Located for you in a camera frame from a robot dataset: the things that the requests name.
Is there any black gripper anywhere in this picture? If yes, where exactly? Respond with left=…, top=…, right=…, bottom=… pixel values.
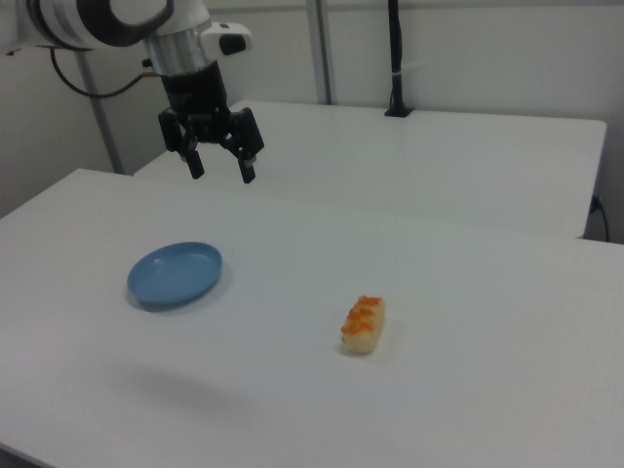
left=157, top=61, right=267, bottom=185

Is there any bread with orange topping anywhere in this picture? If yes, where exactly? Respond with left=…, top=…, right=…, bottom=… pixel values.
left=338, top=294, right=388, bottom=358

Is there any blue round plate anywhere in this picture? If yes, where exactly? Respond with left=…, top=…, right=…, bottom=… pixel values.
left=127, top=241, right=225, bottom=313

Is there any white rectangular table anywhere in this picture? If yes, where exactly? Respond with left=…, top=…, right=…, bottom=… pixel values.
left=133, top=99, right=608, bottom=241

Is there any grey aluminium frame post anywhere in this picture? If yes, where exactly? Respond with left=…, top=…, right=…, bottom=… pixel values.
left=305, top=0, right=338, bottom=105
left=75, top=47, right=124, bottom=176

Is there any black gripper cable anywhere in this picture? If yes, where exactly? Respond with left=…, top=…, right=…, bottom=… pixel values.
left=50, top=46, right=165, bottom=99

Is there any black camera stand pole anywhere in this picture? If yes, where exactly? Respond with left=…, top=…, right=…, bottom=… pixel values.
left=383, top=0, right=415, bottom=119

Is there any black cable with blue plug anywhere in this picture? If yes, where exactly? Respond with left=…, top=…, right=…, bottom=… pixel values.
left=590, top=193, right=611, bottom=243

